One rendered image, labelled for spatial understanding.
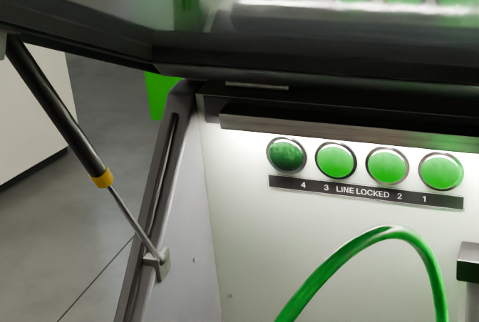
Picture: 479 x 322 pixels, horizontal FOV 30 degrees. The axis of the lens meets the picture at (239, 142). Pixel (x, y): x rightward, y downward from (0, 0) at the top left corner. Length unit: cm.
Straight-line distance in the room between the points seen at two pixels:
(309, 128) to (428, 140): 13
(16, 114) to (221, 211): 272
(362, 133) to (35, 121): 299
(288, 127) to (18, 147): 291
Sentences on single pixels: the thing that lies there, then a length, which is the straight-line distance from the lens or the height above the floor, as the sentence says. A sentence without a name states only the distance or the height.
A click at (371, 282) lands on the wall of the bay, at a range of 113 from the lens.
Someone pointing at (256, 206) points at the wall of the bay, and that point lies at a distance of 111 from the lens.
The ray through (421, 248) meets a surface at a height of 137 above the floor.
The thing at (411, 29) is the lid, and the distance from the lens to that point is 60.
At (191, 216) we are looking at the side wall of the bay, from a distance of 109.
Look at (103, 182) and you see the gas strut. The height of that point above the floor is 146.
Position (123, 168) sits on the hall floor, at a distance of 391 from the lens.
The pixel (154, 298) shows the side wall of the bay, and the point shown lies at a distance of 103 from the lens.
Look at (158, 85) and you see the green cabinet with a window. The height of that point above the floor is 27.
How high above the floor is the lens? 190
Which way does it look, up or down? 28 degrees down
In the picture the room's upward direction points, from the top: 6 degrees counter-clockwise
